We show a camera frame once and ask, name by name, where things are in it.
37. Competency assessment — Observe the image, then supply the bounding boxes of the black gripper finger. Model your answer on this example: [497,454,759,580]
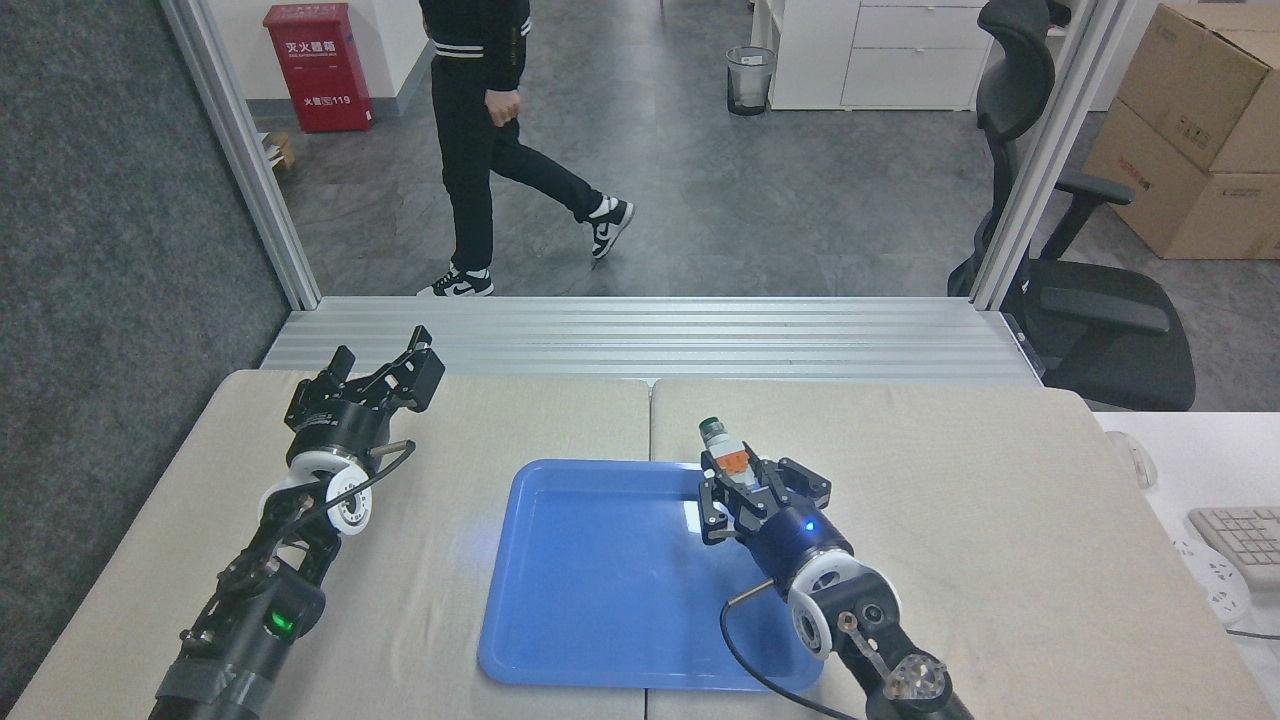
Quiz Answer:
[351,325,447,413]
[759,457,834,512]
[699,469,762,547]
[284,345,359,421]

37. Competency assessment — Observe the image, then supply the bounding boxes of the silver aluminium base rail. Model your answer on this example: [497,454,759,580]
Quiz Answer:
[260,296,1047,387]

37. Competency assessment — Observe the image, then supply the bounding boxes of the grey orange switch part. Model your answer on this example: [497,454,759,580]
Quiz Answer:
[698,417,758,493]

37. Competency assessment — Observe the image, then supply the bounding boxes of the large brown cardboard box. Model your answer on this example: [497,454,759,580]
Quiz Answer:
[1116,3,1280,175]

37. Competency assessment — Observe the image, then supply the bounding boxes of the red fire extinguisher box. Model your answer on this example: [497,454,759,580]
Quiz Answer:
[263,2,374,135]

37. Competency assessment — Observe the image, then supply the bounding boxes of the grey mesh waste bin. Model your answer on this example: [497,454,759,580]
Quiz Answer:
[726,46,778,117]

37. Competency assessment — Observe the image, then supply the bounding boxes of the small flat cardboard piece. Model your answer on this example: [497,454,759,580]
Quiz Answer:
[257,130,299,182]

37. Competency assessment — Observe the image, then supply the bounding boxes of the white power strip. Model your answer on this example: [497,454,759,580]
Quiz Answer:
[1169,537,1253,627]

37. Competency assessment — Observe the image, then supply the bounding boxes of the white drawer cabinet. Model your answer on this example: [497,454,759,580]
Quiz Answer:
[750,0,997,112]

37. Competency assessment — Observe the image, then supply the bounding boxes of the white computer mouse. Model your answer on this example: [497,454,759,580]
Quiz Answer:
[1104,430,1160,490]

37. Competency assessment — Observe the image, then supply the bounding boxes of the silver aluminium post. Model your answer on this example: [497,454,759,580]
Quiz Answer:
[970,0,1142,311]
[160,0,322,311]

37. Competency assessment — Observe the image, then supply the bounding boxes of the blue plastic tray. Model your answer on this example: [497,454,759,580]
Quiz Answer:
[477,459,826,693]

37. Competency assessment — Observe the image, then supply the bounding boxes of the brown cardboard box with print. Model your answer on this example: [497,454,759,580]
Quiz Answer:
[1083,98,1280,262]

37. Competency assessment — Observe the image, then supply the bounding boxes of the white computer keyboard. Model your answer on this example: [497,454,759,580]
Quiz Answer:
[1187,506,1280,592]

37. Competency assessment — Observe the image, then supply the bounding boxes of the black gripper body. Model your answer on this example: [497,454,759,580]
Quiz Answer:
[287,394,395,467]
[744,504,856,597]

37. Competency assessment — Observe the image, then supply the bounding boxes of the black office chair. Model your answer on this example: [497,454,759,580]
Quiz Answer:
[948,0,1197,413]

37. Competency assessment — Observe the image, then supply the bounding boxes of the person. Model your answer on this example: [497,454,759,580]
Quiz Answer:
[417,0,637,299]

